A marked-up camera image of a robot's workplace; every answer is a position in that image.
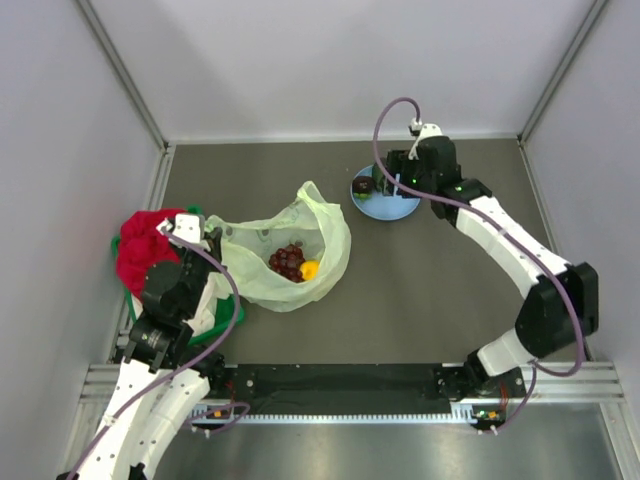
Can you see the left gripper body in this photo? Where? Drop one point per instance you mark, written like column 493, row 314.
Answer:
column 198, row 263

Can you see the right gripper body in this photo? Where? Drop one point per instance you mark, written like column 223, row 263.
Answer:
column 406, row 165

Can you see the green avocado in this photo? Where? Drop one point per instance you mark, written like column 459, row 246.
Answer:
column 378, row 178

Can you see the dark purple fig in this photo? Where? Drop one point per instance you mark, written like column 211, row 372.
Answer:
column 363, row 187

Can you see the light green plastic bag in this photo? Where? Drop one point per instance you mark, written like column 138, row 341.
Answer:
column 317, row 226

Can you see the red grape bunch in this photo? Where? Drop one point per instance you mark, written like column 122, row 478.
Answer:
column 286, row 262

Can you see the yellow orange fruit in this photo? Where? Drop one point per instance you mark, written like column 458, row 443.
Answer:
column 309, row 269

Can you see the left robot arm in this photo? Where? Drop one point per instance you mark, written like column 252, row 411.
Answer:
column 155, row 391

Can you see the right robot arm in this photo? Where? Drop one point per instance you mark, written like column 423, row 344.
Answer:
column 560, row 300

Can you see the red cloth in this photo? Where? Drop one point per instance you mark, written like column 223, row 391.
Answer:
column 142, row 245

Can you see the blue round plate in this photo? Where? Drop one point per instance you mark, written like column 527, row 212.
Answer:
column 385, row 208

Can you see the white cloth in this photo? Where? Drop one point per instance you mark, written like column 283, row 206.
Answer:
column 204, row 318

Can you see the green plastic tray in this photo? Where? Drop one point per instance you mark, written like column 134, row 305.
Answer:
column 225, row 307

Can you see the aluminium frame profile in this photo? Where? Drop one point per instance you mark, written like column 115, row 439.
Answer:
column 122, row 74

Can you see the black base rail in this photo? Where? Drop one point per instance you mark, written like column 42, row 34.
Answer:
column 350, row 389

